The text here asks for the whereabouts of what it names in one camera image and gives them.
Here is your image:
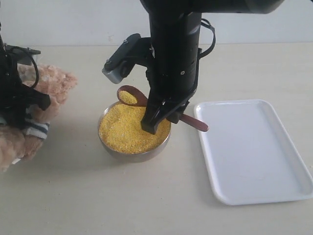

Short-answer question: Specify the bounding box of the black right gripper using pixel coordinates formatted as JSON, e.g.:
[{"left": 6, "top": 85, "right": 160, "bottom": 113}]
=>
[{"left": 141, "top": 12, "right": 201, "bottom": 134}]

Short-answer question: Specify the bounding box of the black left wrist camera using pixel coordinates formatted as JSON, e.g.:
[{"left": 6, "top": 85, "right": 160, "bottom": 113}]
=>
[{"left": 4, "top": 44, "right": 41, "bottom": 66}]

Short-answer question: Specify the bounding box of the dark red wooden spoon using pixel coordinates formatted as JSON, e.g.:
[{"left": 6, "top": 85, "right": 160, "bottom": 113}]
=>
[{"left": 116, "top": 85, "right": 209, "bottom": 132}]

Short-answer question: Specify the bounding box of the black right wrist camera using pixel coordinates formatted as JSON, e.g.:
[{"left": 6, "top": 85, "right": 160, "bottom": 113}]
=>
[{"left": 102, "top": 33, "right": 153, "bottom": 84}]

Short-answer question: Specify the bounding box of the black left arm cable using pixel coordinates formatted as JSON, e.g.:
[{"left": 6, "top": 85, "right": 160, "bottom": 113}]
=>
[{"left": 4, "top": 48, "right": 40, "bottom": 89}]

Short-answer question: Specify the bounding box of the yellow millet grain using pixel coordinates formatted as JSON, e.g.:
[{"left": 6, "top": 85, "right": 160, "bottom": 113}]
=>
[{"left": 99, "top": 91, "right": 171, "bottom": 154}]

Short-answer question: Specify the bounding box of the steel bowl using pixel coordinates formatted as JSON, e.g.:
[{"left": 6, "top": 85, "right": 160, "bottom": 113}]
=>
[{"left": 97, "top": 102, "right": 171, "bottom": 163}]

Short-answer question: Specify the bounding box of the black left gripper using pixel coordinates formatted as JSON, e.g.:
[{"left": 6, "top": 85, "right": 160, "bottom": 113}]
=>
[{"left": 0, "top": 46, "right": 51, "bottom": 129}]

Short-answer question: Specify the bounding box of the white rectangular plastic tray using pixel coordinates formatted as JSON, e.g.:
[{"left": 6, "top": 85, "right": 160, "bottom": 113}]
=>
[{"left": 194, "top": 99, "right": 313, "bottom": 206}]

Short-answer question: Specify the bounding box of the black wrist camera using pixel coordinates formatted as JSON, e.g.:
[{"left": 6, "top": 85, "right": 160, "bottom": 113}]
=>
[
  {"left": 4, "top": 44, "right": 41, "bottom": 66},
  {"left": 102, "top": 33, "right": 153, "bottom": 84}
]

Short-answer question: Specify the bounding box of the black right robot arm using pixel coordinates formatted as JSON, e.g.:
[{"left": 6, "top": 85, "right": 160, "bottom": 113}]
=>
[{"left": 141, "top": 0, "right": 282, "bottom": 134}]

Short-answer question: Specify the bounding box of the tan teddy bear striped shirt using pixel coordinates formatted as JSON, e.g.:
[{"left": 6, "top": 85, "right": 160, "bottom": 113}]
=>
[{"left": 0, "top": 64, "right": 77, "bottom": 172}]

